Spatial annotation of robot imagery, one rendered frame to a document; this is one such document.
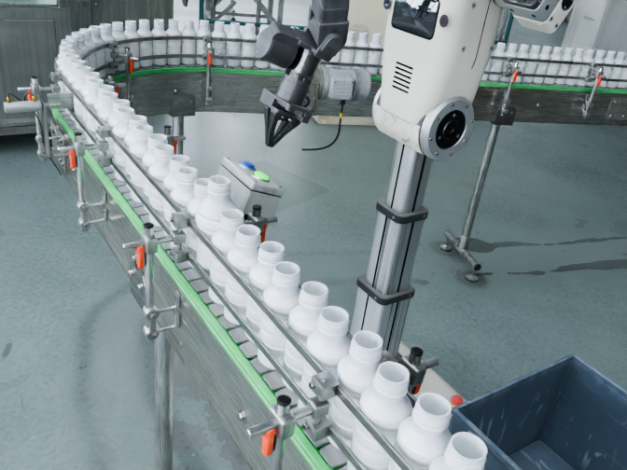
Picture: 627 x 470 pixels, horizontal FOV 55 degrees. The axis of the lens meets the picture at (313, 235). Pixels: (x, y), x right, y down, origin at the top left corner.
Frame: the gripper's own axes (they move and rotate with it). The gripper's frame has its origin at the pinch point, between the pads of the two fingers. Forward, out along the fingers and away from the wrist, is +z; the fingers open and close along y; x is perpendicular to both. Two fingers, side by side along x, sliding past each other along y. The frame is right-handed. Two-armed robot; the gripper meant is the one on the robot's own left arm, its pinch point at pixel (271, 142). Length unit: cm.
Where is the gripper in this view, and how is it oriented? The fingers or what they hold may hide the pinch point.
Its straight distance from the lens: 123.4
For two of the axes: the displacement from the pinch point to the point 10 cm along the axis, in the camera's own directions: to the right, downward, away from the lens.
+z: -4.1, 8.7, 2.7
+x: 7.4, 1.4, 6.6
